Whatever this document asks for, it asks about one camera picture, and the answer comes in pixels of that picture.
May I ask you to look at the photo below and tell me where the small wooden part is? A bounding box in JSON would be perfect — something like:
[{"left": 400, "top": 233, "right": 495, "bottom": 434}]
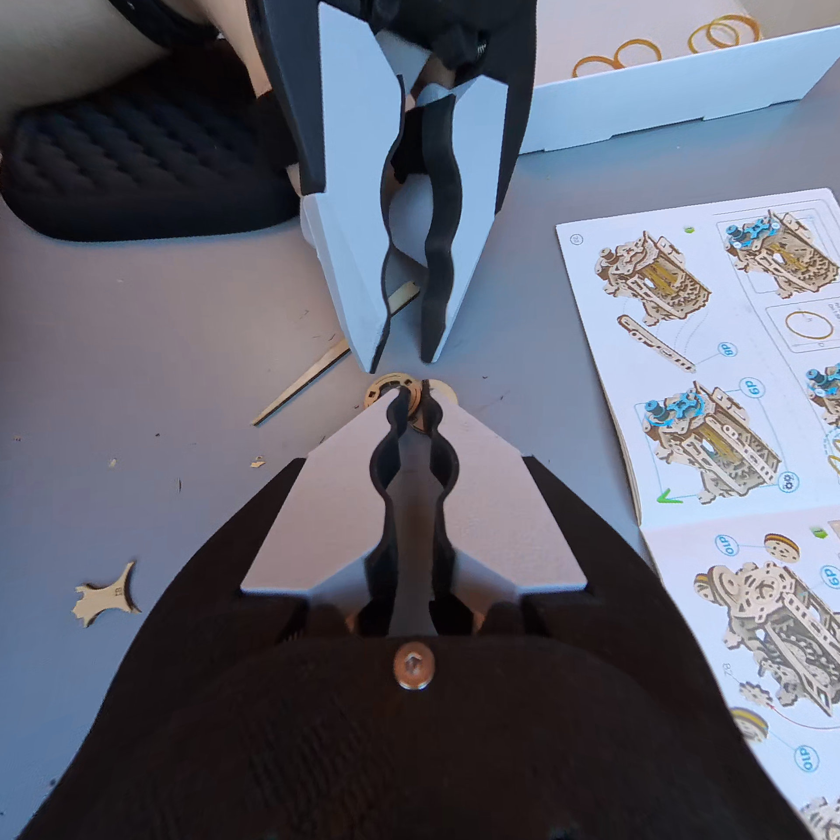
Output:
[{"left": 412, "top": 379, "right": 458, "bottom": 435}]

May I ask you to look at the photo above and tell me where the grey desk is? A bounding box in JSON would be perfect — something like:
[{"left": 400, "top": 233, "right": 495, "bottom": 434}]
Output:
[{"left": 0, "top": 92, "right": 840, "bottom": 837}]

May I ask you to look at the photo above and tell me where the black quilted cushion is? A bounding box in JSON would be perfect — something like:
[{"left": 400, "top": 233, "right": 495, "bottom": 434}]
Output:
[{"left": 0, "top": 46, "right": 303, "bottom": 242}]

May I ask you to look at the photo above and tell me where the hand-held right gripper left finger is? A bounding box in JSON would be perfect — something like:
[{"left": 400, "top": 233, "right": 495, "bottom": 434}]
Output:
[{"left": 239, "top": 387, "right": 411, "bottom": 634}]

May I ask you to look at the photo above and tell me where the flat wooden stick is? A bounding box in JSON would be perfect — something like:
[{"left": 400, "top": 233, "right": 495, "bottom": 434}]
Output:
[{"left": 251, "top": 281, "right": 421, "bottom": 427}]

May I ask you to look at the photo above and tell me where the white cardboard box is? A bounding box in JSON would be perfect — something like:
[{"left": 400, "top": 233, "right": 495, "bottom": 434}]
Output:
[{"left": 518, "top": 0, "right": 840, "bottom": 155}]

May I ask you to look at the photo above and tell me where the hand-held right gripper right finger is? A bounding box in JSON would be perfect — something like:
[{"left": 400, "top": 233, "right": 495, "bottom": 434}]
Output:
[{"left": 417, "top": 384, "right": 588, "bottom": 636}]

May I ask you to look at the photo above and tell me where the star-shaped wooden offcut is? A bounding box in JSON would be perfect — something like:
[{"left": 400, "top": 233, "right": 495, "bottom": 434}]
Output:
[{"left": 71, "top": 560, "right": 142, "bottom": 627}]

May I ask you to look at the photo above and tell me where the illustrated instruction booklet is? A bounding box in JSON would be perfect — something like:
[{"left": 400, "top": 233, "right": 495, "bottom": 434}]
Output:
[{"left": 556, "top": 187, "right": 840, "bottom": 840}]

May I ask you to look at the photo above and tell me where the person's left forearm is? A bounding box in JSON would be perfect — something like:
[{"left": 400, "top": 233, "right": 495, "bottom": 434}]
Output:
[{"left": 0, "top": 0, "right": 266, "bottom": 93}]

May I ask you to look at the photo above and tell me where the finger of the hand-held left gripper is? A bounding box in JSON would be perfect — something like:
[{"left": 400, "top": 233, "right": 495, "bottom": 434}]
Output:
[
  {"left": 415, "top": 74, "right": 511, "bottom": 365},
  {"left": 301, "top": 2, "right": 405, "bottom": 375}
]

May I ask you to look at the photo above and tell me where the round wooden wheel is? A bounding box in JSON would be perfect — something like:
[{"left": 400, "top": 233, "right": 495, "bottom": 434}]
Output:
[{"left": 364, "top": 372, "right": 421, "bottom": 413}]

